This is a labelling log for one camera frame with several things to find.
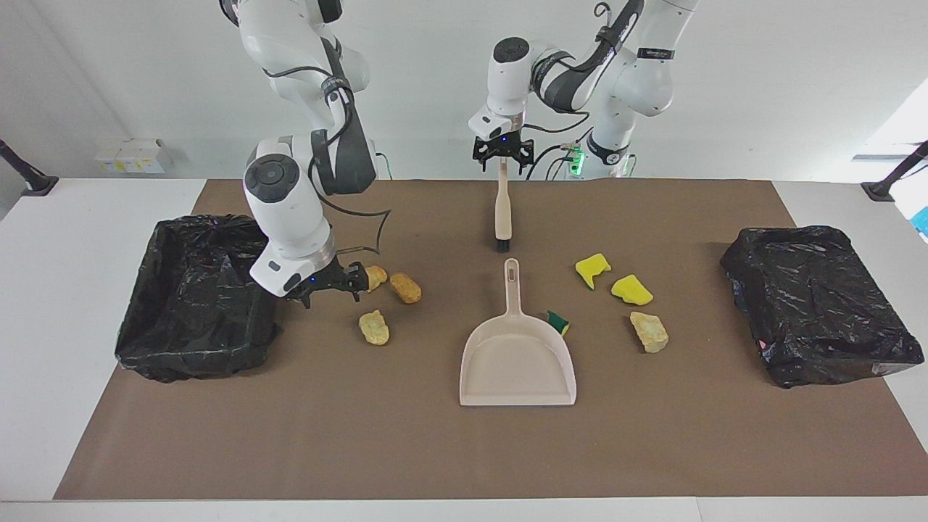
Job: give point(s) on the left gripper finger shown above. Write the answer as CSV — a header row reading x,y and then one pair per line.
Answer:
x,y
526,156
482,154

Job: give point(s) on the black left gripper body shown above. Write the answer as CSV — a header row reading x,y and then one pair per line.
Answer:
x,y
502,147

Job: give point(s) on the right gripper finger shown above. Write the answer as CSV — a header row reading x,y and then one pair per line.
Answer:
x,y
359,279
305,299

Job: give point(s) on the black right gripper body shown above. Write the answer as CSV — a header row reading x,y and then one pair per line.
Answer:
x,y
325,279

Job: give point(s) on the orange striped croissant piece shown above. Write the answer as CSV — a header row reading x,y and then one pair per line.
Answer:
x,y
376,277

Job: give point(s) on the brown oval bread piece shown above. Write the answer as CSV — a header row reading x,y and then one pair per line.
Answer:
x,y
406,288

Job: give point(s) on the pale yellow bread chunk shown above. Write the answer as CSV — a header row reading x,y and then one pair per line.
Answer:
x,y
374,328

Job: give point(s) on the beige hand brush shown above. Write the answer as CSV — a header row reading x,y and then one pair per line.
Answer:
x,y
503,210

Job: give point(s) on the green yellow sponge piece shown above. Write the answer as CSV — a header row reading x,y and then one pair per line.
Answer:
x,y
558,321

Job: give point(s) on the beige plastic dustpan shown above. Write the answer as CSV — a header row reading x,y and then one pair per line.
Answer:
x,y
518,362

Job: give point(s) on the beige crumbly sponge piece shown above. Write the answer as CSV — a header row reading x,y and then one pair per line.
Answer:
x,y
649,332

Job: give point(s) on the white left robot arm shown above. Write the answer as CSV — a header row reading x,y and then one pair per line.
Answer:
x,y
638,80

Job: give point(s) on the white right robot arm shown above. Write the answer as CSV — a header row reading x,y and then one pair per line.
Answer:
x,y
283,210

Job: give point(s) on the open bin with black bag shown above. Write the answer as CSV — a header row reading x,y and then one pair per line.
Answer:
x,y
196,319

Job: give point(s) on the bin wrapped in black bag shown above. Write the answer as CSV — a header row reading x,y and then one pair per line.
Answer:
x,y
819,304

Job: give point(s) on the brown paper table mat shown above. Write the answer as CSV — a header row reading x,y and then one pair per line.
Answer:
x,y
435,449

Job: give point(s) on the large white cardboard box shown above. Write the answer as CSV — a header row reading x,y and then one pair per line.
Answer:
x,y
145,156

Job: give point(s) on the small white labelled box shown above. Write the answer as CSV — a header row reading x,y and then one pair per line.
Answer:
x,y
107,163

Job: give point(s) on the black stand foot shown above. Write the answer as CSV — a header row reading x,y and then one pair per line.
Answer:
x,y
881,190
36,185

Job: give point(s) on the blue object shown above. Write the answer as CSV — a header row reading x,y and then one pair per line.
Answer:
x,y
923,221

